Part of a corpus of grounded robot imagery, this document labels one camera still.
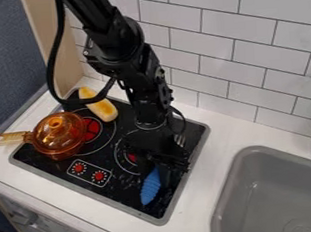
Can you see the toy sink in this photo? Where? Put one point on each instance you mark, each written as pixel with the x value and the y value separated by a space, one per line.
pixel 279 193

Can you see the yellow toy corn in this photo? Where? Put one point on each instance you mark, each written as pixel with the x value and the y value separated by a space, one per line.
pixel 102 108

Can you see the toy stove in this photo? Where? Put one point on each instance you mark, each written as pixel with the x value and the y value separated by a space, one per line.
pixel 54 161

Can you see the wooden board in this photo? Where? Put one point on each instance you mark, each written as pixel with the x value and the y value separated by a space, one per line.
pixel 56 61

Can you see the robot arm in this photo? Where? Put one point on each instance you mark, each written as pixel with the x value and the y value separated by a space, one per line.
pixel 112 34

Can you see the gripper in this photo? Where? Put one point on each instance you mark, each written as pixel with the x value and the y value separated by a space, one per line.
pixel 152 145

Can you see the orange toy pot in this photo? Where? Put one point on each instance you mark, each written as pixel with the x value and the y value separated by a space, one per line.
pixel 59 136

